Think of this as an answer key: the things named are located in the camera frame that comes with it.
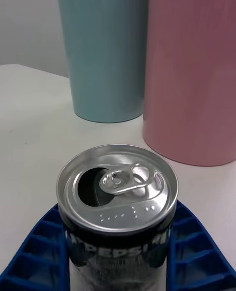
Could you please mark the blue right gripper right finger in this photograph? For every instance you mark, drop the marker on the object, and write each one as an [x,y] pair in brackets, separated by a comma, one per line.
[196,246]

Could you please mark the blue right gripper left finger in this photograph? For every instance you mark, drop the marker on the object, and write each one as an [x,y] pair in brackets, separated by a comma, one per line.
[37,251]

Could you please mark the black drink can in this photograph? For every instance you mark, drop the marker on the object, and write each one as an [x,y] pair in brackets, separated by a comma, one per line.
[118,212]

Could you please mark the pink plastic bin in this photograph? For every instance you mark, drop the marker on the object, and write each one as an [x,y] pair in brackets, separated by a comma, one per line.
[194,74]

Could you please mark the pale blue plastic bin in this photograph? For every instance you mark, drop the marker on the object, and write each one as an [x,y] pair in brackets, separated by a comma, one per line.
[105,49]

